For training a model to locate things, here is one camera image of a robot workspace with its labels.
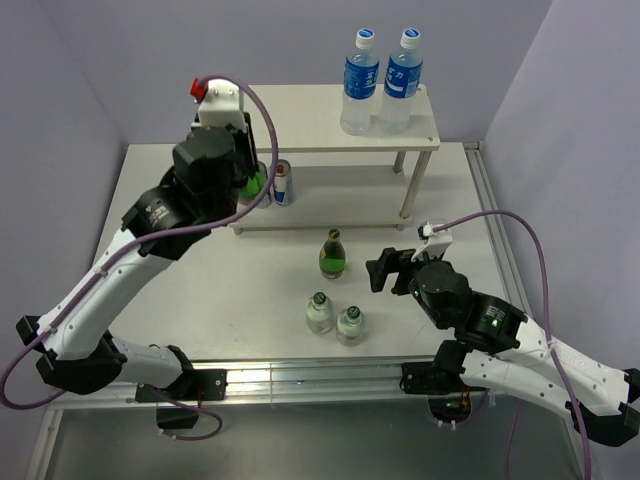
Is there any green glass bottle front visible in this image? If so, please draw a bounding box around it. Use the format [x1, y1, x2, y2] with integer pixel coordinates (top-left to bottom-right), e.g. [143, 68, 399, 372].
[238, 162, 268, 205]

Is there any green glass bottle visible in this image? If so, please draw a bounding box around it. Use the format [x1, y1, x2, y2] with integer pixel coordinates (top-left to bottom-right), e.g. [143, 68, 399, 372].
[238, 162, 268, 205]
[319, 229, 346, 279]

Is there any clear glass bottle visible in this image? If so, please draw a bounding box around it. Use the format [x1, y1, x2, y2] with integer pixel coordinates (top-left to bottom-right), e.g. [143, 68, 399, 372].
[306, 291, 334, 334]
[336, 305, 366, 346]

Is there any Pocari Sweat bottle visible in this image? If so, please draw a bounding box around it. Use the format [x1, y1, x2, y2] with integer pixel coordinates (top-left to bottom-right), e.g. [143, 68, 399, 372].
[340, 28, 379, 136]
[379, 28, 423, 135]

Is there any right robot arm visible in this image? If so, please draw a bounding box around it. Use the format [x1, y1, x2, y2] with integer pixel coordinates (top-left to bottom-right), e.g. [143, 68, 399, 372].
[366, 248, 639, 447]

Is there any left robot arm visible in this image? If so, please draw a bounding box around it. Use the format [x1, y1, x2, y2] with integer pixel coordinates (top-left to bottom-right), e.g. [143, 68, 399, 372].
[16, 113, 258, 399]

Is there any white two-tier shelf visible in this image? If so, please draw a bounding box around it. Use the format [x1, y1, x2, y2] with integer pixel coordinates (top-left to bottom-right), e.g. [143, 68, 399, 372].
[231, 85, 440, 234]

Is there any blue silver Red Bull can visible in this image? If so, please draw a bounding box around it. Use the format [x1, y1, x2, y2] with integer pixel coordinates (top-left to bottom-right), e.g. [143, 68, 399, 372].
[273, 159, 294, 206]

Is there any silver blue can left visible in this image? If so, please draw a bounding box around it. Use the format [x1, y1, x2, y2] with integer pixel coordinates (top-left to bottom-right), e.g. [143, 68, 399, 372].
[254, 160, 273, 209]

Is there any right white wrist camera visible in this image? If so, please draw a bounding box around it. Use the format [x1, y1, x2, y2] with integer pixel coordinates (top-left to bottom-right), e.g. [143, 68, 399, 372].
[411, 218, 453, 262]

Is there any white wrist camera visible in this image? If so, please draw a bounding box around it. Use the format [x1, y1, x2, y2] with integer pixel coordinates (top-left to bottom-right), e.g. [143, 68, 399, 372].
[411, 218, 453, 262]
[190, 78, 247, 132]

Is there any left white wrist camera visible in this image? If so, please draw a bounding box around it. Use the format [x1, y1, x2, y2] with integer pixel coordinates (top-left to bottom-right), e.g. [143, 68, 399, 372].
[190, 78, 247, 132]

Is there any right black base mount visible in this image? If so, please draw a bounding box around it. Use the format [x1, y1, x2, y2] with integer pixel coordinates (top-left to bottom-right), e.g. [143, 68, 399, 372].
[399, 361, 489, 422]

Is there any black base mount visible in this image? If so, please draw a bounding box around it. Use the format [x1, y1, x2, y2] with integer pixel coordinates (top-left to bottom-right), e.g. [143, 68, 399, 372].
[399, 361, 489, 422]
[134, 368, 227, 441]

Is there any aluminium right side rail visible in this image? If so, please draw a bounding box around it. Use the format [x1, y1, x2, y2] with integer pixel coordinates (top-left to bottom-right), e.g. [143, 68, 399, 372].
[463, 142, 531, 313]

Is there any aluminium rail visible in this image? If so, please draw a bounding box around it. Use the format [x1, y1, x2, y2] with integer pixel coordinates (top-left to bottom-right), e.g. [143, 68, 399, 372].
[47, 357, 501, 409]
[463, 142, 531, 313]

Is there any aluminium front rail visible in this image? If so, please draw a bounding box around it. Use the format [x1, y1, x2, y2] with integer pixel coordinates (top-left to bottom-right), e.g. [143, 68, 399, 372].
[47, 357, 501, 409]

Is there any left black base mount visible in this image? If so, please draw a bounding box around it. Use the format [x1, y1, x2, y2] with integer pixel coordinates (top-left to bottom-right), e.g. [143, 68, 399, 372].
[134, 368, 227, 441]

